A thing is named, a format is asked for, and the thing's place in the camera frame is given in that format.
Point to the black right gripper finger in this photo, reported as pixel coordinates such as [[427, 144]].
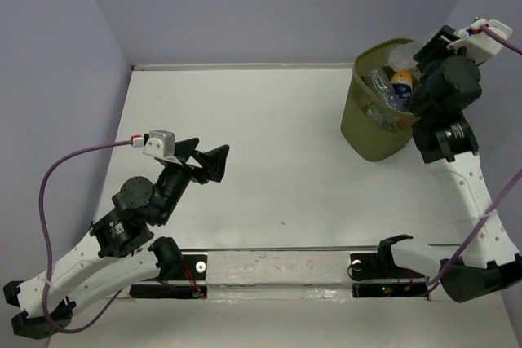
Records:
[[444, 38], [427, 54]]

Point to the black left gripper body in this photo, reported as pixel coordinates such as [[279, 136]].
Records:
[[177, 177]]

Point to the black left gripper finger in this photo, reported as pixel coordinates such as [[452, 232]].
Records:
[[213, 162], [184, 149]]

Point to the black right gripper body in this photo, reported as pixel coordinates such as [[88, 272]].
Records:
[[420, 90]]

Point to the clear bottle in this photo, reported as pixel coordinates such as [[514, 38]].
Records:
[[401, 58], [378, 81]]

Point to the orange juice bottle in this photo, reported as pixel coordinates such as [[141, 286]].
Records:
[[403, 85]]

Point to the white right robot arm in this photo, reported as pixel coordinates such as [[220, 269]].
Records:
[[487, 260]]

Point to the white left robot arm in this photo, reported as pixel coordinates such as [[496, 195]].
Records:
[[119, 249]]

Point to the green mesh waste bin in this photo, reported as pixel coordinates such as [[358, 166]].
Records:
[[372, 128]]

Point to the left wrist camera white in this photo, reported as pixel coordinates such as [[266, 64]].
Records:
[[160, 145]]

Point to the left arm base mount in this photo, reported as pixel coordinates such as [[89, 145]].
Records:
[[181, 275]]

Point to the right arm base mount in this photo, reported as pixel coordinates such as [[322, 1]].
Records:
[[375, 275]]

